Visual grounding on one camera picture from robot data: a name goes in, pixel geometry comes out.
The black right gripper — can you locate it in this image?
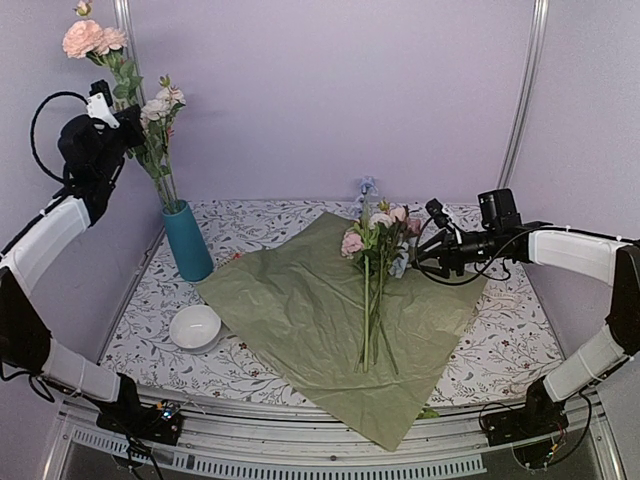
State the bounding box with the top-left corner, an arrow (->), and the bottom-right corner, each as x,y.
412,228 -> 501,279

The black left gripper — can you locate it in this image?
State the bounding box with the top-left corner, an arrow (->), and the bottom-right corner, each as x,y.
96,103 -> 148,178

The white flower stem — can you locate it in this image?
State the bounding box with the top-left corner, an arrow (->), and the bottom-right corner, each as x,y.
140,75 -> 186,202

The beige printed ribbon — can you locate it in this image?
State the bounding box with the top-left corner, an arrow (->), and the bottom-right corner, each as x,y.
486,290 -> 520,308

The pink flower stem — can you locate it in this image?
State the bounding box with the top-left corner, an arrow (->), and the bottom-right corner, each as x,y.
127,145 -> 175,213
62,1 -> 143,111

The green tissue paper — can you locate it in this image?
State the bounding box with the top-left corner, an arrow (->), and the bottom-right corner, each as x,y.
197,213 -> 486,451

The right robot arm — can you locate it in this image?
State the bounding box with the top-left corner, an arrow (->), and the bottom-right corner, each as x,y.
413,189 -> 639,436

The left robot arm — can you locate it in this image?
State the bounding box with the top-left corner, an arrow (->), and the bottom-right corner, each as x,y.
1,105 -> 149,434

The bunch of mixed flowers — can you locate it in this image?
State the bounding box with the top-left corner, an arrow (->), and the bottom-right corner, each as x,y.
341,185 -> 422,374

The teal cylindrical vase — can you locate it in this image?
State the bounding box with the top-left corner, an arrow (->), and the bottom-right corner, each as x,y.
162,200 -> 214,283

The blue flower stem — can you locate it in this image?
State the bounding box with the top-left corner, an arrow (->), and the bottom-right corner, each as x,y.
353,176 -> 377,373

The floral patterned table mat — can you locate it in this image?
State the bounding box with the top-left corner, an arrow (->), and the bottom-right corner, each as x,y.
100,200 -> 562,407

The white bowl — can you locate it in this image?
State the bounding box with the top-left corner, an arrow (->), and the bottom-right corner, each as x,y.
169,305 -> 222,354

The black right camera cable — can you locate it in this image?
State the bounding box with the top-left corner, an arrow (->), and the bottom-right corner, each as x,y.
409,217 -> 531,286

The black camera cable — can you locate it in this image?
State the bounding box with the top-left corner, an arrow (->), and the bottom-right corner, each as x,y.
29,90 -> 94,184
409,217 -> 531,286

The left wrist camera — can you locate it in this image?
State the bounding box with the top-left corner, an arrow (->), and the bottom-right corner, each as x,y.
87,80 -> 120,129

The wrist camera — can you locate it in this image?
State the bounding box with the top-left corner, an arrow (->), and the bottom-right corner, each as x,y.
87,80 -> 120,129
425,198 -> 462,243

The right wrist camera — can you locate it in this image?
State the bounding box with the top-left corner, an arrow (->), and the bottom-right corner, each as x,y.
425,198 -> 462,243

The black left camera cable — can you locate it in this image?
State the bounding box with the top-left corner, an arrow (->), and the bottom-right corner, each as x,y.
29,90 -> 94,184

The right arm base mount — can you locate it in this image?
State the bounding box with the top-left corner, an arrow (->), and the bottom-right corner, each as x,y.
479,399 -> 569,446

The aluminium front rail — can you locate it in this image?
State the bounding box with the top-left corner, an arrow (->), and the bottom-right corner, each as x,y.
43,388 -> 627,479

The right aluminium frame post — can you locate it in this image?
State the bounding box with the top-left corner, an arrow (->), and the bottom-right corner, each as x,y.
496,0 -> 550,189

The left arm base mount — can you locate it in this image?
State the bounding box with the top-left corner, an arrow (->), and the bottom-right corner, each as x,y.
91,400 -> 184,446

